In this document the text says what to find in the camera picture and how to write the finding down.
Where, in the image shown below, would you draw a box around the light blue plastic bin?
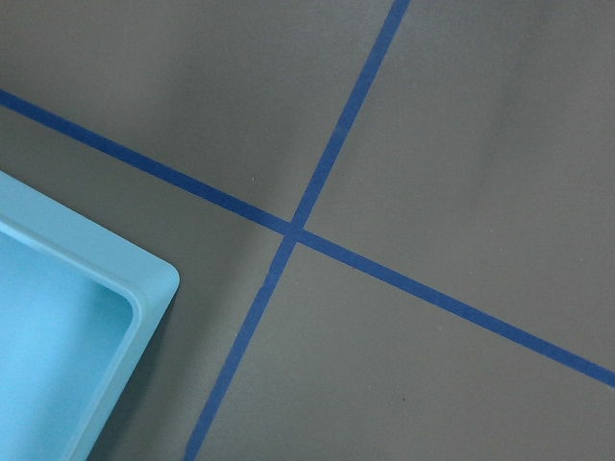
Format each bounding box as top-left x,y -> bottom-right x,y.
1,175 -> 180,460

